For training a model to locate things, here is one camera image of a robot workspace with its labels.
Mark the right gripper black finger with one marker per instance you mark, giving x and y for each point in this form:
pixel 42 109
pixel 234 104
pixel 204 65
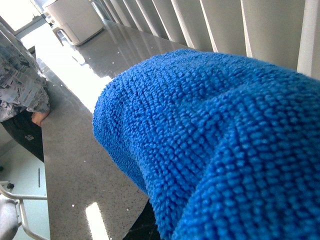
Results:
pixel 145 227

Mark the blue microfiber cloth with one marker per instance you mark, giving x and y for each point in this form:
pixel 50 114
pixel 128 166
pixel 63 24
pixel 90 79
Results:
pixel 226 147

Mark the person in patterned shirt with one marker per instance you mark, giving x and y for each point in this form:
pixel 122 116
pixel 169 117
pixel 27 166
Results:
pixel 24 99

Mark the white pleated curtain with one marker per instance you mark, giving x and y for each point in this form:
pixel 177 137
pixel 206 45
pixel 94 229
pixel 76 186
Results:
pixel 282 32

